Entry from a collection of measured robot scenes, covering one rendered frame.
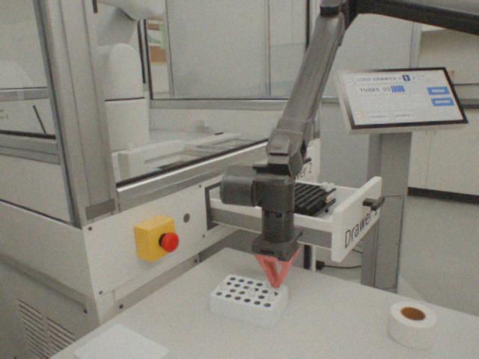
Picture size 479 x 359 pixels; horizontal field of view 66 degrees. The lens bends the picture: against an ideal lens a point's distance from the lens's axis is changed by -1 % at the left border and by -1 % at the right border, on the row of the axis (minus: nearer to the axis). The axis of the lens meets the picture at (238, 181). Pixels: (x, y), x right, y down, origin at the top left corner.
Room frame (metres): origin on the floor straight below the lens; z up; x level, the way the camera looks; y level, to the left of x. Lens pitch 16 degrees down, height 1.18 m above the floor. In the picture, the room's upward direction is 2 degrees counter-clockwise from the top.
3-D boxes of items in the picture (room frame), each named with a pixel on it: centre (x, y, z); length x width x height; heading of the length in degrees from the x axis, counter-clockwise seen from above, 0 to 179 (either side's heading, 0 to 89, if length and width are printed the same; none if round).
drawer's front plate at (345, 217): (0.78, -0.27, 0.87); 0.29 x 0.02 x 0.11; 144
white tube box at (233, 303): (0.61, -0.01, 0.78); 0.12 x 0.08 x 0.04; 64
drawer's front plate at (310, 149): (1.22, -0.19, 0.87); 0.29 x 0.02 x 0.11; 144
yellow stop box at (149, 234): (0.69, 0.17, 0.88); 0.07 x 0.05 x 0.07; 144
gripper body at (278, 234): (0.61, -0.07, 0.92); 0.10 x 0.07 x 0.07; 154
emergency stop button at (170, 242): (0.67, 0.14, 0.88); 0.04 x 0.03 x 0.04; 144
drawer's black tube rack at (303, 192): (0.90, -0.11, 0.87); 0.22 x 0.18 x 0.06; 54
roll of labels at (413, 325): (0.51, -0.28, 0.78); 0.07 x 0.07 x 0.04
